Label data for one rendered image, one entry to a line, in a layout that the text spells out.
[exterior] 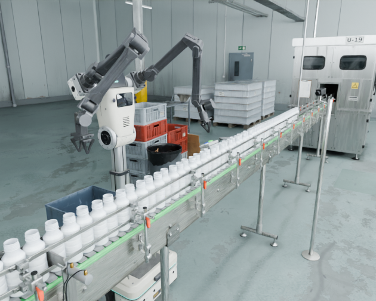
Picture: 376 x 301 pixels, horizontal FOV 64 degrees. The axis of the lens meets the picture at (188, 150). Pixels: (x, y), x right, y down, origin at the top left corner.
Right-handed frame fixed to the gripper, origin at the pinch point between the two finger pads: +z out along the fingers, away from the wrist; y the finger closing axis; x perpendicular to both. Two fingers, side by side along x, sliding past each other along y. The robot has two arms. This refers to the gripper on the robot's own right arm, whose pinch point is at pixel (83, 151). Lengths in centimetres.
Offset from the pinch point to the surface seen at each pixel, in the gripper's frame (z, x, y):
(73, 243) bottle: 14, -41, 46
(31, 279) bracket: 13, -59, 54
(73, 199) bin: 30.5, 1.3, -13.9
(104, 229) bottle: 15, -28, 46
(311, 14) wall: -213, 1045, -143
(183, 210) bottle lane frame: 28, 21, 47
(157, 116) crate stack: 26, 228, -140
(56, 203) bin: 28.8, -9.4, -13.7
